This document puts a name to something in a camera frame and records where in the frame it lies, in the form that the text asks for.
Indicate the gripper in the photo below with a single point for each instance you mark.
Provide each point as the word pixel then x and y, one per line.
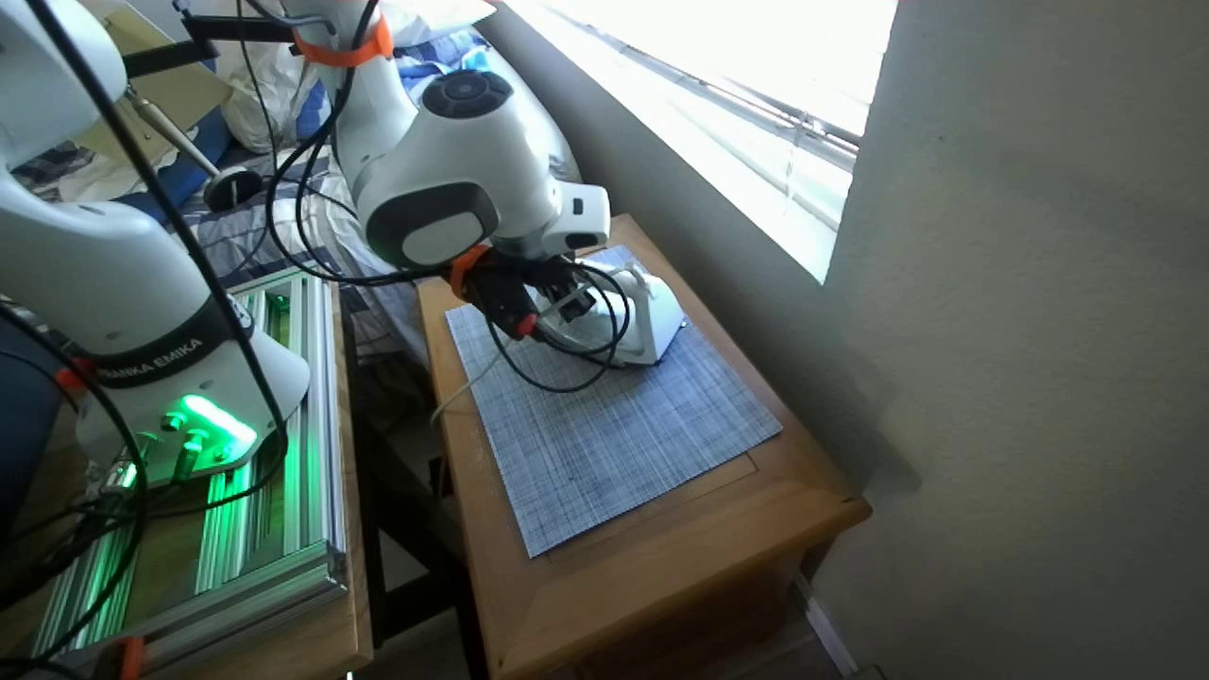
pixel 553 274

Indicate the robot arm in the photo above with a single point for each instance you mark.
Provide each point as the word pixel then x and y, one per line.
pixel 113 274

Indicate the grey woven placemat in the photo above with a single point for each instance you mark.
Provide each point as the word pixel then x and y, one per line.
pixel 614 444

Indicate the window with blinds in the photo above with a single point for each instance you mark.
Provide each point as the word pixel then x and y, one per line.
pixel 756 85

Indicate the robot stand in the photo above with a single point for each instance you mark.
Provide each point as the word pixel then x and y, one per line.
pixel 312 586

